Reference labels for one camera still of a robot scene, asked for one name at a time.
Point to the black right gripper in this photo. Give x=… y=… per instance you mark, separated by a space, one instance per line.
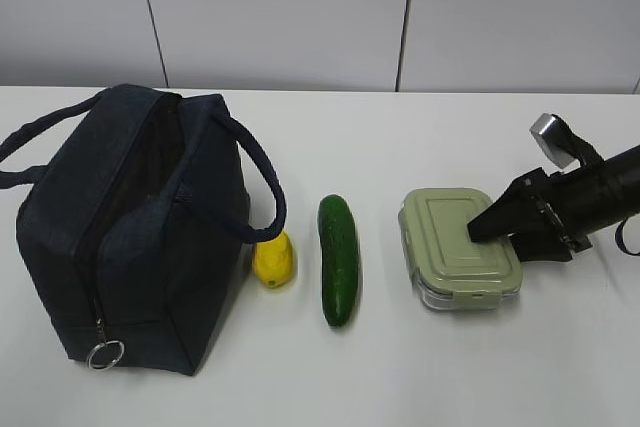
x=529 y=211

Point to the yellow lemon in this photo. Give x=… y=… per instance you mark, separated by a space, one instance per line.
x=273 y=261

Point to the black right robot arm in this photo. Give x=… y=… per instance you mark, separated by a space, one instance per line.
x=600 y=194

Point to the green cucumber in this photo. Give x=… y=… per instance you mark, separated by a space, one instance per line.
x=340 y=260

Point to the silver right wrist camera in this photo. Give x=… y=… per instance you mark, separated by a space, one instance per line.
x=552 y=138

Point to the green lidded glass container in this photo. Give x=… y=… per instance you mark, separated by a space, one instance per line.
x=448 y=270

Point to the dark blue lunch bag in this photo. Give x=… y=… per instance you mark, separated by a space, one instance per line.
x=134 y=232

